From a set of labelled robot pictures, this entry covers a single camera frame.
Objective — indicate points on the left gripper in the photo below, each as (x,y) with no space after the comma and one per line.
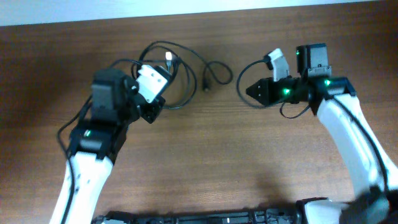
(152,111)

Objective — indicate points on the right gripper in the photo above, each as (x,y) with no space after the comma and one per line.
(266,92)

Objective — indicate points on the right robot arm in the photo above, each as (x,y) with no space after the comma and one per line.
(334,101)

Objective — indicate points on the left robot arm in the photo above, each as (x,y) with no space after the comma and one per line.
(117,100)

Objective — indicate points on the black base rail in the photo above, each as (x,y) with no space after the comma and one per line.
(202,217)

